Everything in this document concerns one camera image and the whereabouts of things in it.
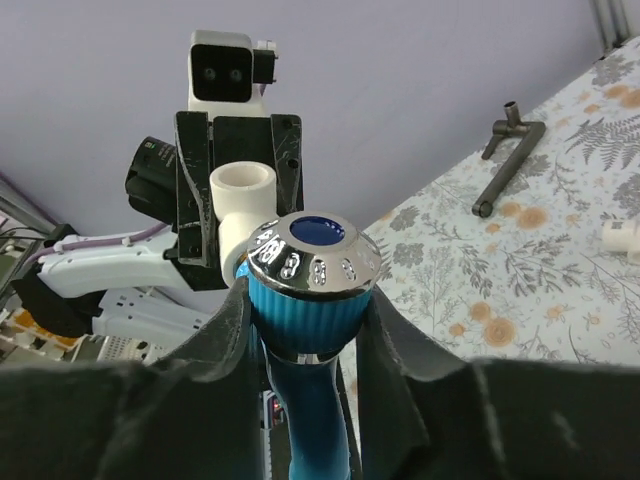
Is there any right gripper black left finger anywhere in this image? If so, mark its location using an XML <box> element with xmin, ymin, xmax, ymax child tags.
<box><xmin>1</xmin><ymin>278</ymin><xmax>262</xmax><ymax>479</ymax></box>

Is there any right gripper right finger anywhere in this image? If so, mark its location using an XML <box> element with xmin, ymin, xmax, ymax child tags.
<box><xmin>356</xmin><ymin>290</ymin><xmax>639</xmax><ymax>479</ymax></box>

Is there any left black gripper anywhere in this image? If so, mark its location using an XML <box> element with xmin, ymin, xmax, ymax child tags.
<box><xmin>174</xmin><ymin>111</ymin><xmax>304</xmax><ymax>291</ymax></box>

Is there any white plastic elbow fitting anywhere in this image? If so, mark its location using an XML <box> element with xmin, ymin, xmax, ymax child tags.
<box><xmin>209</xmin><ymin>161</ymin><xmax>277</xmax><ymax>287</ymax></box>

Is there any blue plastic faucet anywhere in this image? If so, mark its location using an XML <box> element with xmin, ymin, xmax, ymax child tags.
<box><xmin>246</xmin><ymin>211</ymin><xmax>382</xmax><ymax>479</ymax></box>

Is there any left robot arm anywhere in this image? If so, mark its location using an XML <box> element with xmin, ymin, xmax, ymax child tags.
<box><xmin>11</xmin><ymin>112</ymin><xmax>303</xmax><ymax>338</ymax></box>

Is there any floral patterned mat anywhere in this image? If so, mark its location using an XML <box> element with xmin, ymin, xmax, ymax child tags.
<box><xmin>368</xmin><ymin>40</ymin><xmax>639</xmax><ymax>365</ymax></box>

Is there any dark metal faucet left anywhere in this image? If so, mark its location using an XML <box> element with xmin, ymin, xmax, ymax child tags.
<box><xmin>471</xmin><ymin>101</ymin><xmax>546</xmax><ymax>219</ymax></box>

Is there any left aluminium frame post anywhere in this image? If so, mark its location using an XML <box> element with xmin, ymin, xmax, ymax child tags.
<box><xmin>589</xmin><ymin>0</ymin><xmax>640</xmax><ymax>54</ymax></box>

